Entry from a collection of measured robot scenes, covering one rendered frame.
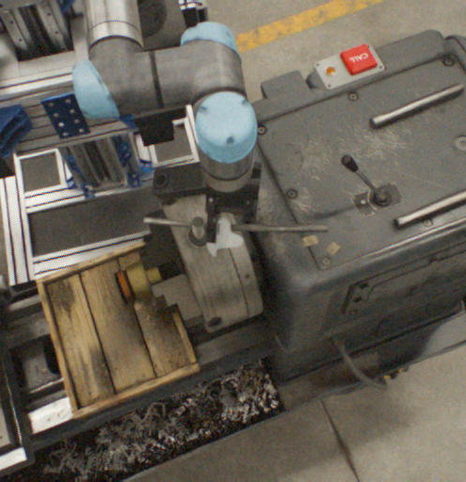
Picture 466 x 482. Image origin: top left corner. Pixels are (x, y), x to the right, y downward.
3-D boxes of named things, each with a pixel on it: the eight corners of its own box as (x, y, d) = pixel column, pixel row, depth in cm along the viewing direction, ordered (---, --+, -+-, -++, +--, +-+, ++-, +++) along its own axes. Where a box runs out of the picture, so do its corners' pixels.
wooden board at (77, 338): (152, 243, 163) (151, 236, 159) (200, 371, 148) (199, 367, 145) (40, 284, 159) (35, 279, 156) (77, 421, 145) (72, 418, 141)
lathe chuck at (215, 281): (199, 213, 157) (192, 159, 127) (246, 329, 148) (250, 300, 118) (165, 225, 156) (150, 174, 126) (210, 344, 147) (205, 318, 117)
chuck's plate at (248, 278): (212, 208, 157) (208, 153, 127) (260, 324, 148) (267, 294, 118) (199, 213, 157) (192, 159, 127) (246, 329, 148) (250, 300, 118)
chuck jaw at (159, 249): (189, 244, 137) (173, 196, 132) (194, 253, 133) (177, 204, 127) (141, 261, 136) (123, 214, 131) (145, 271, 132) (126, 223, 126)
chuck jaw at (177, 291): (199, 265, 133) (218, 313, 127) (201, 277, 137) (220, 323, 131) (150, 284, 132) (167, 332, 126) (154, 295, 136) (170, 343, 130)
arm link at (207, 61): (150, 25, 82) (161, 100, 79) (234, 11, 83) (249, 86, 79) (158, 60, 90) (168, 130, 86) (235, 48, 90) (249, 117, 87)
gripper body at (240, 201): (255, 225, 101) (258, 197, 89) (202, 219, 101) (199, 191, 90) (260, 182, 103) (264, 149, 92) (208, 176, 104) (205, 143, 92)
